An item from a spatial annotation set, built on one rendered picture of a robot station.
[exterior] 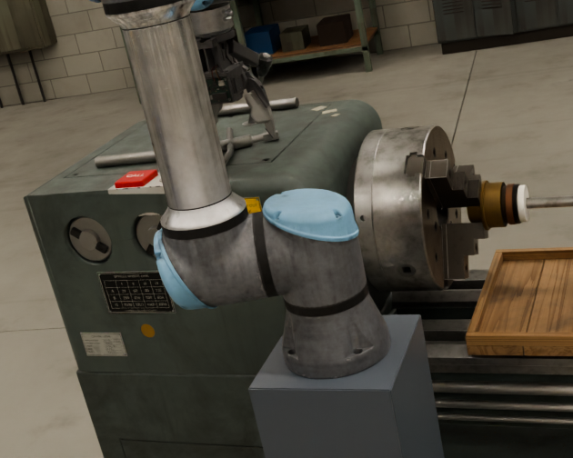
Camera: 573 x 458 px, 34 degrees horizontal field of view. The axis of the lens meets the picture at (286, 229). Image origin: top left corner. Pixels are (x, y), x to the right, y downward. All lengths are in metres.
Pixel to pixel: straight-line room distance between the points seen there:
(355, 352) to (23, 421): 2.58
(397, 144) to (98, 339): 0.71
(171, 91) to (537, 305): 0.92
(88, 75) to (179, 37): 8.32
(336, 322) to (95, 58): 8.25
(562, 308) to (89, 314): 0.91
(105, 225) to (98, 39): 7.59
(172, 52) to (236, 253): 0.27
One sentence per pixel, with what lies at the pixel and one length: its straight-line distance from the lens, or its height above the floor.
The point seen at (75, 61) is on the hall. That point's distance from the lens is 9.49.
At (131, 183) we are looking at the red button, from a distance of 1.70.
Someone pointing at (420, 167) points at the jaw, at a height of 1.20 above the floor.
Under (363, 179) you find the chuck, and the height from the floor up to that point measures 1.19.
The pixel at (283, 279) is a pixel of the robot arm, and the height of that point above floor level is 1.25.
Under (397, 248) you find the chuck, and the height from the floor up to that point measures 1.07.
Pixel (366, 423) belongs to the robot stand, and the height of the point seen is 1.05.
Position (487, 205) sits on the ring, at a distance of 1.73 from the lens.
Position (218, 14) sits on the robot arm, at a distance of 1.63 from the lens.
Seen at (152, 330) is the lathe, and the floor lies 0.96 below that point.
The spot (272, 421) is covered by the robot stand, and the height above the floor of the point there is 1.05.
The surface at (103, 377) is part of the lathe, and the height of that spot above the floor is 0.85.
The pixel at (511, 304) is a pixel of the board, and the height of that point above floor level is 0.88.
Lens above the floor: 1.74
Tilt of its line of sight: 21 degrees down
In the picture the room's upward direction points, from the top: 12 degrees counter-clockwise
